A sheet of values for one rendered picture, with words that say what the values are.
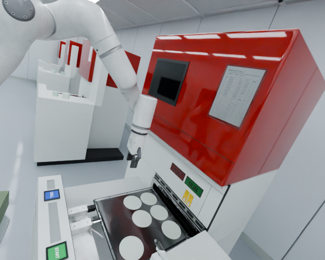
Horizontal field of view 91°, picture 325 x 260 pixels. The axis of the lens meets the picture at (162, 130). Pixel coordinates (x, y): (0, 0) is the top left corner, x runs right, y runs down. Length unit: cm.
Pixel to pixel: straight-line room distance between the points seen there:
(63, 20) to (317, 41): 221
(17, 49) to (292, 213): 240
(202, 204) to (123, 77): 68
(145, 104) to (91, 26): 30
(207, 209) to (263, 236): 170
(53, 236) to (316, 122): 218
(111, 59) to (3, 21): 26
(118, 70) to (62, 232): 60
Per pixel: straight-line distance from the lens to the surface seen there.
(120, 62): 61
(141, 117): 67
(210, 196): 83
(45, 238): 75
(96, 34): 61
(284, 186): 225
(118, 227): 85
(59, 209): 82
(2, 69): 65
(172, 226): 93
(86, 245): 82
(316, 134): 216
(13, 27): 57
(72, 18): 63
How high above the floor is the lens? 155
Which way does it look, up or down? 16 degrees down
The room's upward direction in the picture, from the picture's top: 18 degrees clockwise
